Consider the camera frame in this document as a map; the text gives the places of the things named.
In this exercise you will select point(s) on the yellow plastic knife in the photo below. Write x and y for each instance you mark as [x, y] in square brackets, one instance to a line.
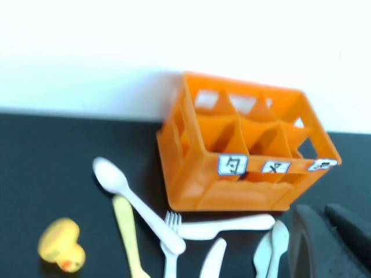
[127, 231]

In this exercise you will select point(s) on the paper label with fork character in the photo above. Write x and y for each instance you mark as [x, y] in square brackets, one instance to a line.
[276, 168]

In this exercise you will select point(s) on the paper label with knife character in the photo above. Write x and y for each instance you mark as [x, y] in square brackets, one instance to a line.
[322, 165]

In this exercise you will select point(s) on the yellow rubber duck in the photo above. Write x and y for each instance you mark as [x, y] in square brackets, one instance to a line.
[59, 244]

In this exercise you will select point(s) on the orange plastic cutlery holder crate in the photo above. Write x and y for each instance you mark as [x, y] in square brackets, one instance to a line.
[232, 197]

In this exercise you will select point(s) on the pale green plastic knife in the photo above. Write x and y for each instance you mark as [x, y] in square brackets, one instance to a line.
[262, 255]

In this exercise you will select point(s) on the pink plastic knife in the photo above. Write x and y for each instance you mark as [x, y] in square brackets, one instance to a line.
[214, 257]

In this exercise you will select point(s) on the paper label with spoon character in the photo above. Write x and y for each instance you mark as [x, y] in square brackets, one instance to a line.
[232, 165]

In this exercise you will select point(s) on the pink plastic spoon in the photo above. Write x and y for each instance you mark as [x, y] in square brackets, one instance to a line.
[111, 176]

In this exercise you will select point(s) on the pale green plastic spoon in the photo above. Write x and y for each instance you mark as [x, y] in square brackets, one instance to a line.
[280, 240]

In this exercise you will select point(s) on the white plastic fork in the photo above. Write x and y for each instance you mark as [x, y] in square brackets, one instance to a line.
[170, 263]

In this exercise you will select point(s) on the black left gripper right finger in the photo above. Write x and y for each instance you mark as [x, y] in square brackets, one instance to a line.
[352, 228]

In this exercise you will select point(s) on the cream white plastic knife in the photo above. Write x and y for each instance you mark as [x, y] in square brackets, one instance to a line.
[232, 226]

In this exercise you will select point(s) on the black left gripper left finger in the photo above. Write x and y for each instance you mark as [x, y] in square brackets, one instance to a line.
[307, 240]

